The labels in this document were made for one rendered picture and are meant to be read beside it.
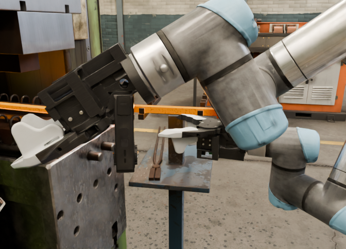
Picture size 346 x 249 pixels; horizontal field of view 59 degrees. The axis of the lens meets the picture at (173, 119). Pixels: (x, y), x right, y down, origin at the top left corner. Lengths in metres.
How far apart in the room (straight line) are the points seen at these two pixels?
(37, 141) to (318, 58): 0.40
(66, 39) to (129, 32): 7.89
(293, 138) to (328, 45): 0.28
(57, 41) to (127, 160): 0.54
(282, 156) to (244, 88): 0.37
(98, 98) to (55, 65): 0.81
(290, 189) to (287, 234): 1.40
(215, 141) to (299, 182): 0.20
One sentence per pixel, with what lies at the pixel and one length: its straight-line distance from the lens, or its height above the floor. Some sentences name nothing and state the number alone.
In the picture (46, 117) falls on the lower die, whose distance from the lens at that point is 0.92.
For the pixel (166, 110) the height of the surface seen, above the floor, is 0.94.
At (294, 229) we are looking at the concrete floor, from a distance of 2.18.
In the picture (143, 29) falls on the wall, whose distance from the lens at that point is 8.67.
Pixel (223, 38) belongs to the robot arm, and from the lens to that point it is 0.38.
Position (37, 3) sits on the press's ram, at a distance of 0.84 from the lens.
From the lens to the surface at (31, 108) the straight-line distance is 0.97.
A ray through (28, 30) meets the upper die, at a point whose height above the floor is 1.23.
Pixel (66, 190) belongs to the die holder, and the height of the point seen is 0.82.
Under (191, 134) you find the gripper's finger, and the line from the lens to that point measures 0.70.
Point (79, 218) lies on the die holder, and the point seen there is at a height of 0.70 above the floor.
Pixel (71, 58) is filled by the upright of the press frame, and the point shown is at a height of 1.12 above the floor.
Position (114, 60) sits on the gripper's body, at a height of 1.20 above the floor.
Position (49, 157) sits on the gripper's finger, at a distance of 0.41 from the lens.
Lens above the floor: 1.24
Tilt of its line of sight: 18 degrees down
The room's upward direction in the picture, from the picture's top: straight up
